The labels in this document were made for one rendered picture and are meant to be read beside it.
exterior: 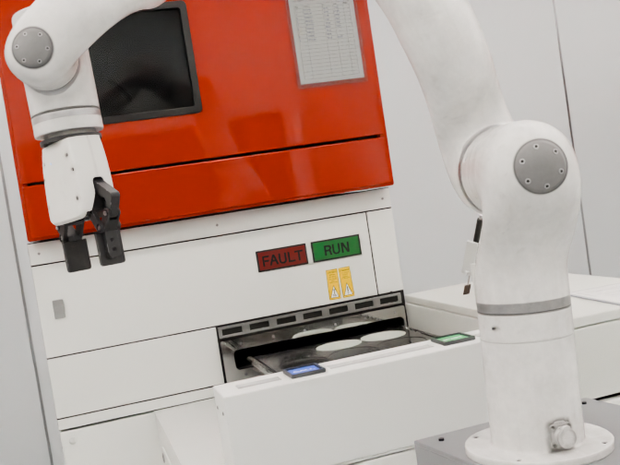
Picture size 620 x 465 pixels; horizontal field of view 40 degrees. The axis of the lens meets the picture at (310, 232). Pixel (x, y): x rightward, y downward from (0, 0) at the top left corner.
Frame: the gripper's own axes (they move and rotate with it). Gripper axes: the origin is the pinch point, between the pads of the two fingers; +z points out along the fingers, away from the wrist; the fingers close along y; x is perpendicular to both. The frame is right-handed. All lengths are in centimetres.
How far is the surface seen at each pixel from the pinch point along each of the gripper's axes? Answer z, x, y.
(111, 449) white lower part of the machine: 40, 32, -74
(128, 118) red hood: -28, 43, -59
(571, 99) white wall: -32, 296, -112
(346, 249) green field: 8, 85, -47
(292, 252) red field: 6, 74, -52
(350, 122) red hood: -20, 87, -40
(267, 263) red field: 7, 68, -55
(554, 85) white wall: -39, 289, -115
